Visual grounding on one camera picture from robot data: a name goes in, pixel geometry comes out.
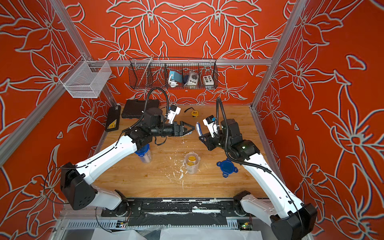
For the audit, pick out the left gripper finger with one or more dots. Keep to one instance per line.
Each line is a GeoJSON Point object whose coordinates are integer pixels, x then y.
{"type": "Point", "coordinates": [187, 133]}
{"type": "Point", "coordinates": [187, 126]}

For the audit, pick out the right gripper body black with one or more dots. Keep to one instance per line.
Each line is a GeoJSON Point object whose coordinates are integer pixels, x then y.
{"type": "Point", "coordinates": [213, 143]}

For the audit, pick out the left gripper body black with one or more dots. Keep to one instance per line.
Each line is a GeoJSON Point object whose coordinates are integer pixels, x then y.
{"type": "Point", "coordinates": [167, 130]}

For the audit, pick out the clear plastic container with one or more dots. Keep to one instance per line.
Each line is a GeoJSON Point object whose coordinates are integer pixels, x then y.
{"type": "Point", "coordinates": [146, 157]}
{"type": "Point", "coordinates": [192, 169]}

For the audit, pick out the blue lid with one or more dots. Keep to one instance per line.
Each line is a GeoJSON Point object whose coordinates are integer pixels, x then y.
{"type": "Point", "coordinates": [227, 167]}
{"type": "Point", "coordinates": [143, 151]}

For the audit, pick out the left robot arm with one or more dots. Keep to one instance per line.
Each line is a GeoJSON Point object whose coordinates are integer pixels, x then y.
{"type": "Point", "coordinates": [77, 180]}

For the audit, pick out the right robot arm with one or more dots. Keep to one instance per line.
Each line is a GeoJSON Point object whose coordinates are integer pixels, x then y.
{"type": "Point", "coordinates": [287, 216]}

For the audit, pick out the yellow tape measure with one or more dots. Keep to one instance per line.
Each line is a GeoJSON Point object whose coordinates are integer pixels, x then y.
{"type": "Point", "coordinates": [194, 113]}

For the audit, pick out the black tool case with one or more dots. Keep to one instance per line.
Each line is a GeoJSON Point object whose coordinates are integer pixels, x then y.
{"type": "Point", "coordinates": [134, 108]}

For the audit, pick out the grey device in basket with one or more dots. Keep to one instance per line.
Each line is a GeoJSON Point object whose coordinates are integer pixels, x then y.
{"type": "Point", "coordinates": [191, 79]}

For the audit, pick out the blue white item in basket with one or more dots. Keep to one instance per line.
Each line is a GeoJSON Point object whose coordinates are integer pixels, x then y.
{"type": "Point", "coordinates": [175, 79]}

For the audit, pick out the white button box in basket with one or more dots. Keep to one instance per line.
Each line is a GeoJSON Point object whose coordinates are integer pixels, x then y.
{"type": "Point", "coordinates": [208, 81]}

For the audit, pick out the black box yellow label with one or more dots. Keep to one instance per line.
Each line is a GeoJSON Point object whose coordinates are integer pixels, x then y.
{"type": "Point", "coordinates": [113, 119]}

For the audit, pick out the aluminium crossbar back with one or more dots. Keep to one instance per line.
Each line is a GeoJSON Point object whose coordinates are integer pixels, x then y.
{"type": "Point", "coordinates": [219, 62]}

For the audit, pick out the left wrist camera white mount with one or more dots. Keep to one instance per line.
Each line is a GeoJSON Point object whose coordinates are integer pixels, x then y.
{"type": "Point", "coordinates": [172, 113]}

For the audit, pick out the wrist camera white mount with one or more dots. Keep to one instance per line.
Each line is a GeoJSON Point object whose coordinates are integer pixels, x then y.
{"type": "Point", "coordinates": [172, 113]}
{"type": "Point", "coordinates": [211, 123]}

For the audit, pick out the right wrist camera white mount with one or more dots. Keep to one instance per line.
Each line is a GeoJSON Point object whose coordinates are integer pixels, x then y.
{"type": "Point", "coordinates": [211, 123]}

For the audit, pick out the black wire wall basket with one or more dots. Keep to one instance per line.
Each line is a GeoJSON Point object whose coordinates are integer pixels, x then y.
{"type": "Point", "coordinates": [148, 76]}

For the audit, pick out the white wire basket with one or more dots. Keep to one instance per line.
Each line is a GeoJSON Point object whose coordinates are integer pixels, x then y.
{"type": "Point", "coordinates": [86, 80]}

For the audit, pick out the aluminium frame post right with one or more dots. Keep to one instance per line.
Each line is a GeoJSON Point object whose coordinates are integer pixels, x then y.
{"type": "Point", "coordinates": [288, 30]}

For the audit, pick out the aluminium frame post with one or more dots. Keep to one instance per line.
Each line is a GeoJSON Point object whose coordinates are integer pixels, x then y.
{"type": "Point", "coordinates": [85, 55]}
{"type": "Point", "coordinates": [288, 30]}

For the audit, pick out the aluminium frame post left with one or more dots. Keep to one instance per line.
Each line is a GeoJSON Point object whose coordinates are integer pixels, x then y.
{"type": "Point", "coordinates": [85, 55]}

